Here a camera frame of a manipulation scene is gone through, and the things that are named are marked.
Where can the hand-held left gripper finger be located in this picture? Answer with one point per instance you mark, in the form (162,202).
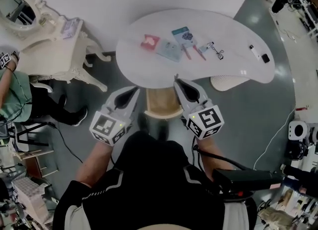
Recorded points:
(110,104)
(133,107)

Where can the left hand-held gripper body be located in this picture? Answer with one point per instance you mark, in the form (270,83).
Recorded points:
(106,127)

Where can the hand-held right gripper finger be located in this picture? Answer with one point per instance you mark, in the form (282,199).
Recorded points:
(202,97)
(183,102)

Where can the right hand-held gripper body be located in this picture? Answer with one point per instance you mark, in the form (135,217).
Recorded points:
(207,122)

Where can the large wooden drawer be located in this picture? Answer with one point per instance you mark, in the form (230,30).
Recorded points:
(161,103)

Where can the eyelash curler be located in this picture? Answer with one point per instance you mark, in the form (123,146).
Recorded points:
(220,55)

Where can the light blue packet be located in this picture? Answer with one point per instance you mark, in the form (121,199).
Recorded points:
(169,50)

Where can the blue and white card packet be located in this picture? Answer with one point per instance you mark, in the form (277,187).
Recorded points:
(185,36)

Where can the red packet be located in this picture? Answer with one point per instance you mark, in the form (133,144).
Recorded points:
(149,42)

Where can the person's right forearm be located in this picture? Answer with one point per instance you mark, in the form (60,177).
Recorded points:
(213,157)

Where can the person's left forearm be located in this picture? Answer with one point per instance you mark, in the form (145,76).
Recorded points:
(95,162)

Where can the white curved desk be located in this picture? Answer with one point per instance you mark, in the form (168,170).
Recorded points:
(154,72)

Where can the white stick with black cap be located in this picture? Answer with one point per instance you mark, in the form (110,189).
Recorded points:
(254,52)

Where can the black waist pack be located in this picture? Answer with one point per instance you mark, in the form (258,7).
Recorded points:
(248,179)

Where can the small black box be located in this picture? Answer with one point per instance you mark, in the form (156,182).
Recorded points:
(265,58)

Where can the ornate cream vanity table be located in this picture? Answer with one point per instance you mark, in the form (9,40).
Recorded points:
(57,52)

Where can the wooden chair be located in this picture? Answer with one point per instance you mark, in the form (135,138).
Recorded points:
(39,164)

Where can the person's torso in black shirt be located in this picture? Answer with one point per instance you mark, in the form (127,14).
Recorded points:
(154,189)

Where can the purple booklet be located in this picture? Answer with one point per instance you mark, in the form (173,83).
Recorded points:
(70,27)

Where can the white round-lens device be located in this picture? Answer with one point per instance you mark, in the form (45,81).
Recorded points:
(297,130)
(313,133)

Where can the white ridged box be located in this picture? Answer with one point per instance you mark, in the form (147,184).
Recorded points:
(29,191)

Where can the glass jar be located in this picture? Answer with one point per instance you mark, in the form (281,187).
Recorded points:
(44,20)

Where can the oval vanity mirror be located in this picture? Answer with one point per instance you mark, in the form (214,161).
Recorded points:
(17,10)

